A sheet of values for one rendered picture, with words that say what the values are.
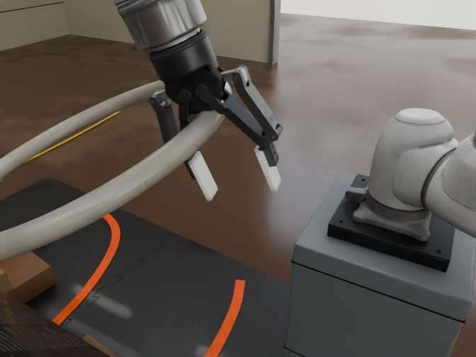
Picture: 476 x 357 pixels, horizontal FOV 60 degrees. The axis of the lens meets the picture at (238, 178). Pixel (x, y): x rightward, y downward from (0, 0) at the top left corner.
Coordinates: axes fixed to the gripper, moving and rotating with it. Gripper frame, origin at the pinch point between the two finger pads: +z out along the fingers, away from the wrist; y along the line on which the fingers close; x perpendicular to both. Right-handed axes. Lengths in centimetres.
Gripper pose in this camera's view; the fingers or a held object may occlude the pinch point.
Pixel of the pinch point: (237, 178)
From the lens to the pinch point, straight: 57.7
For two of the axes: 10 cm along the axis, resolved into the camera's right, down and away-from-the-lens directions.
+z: 3.7, 8.1, 4.5
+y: -8.7, 1.3, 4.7
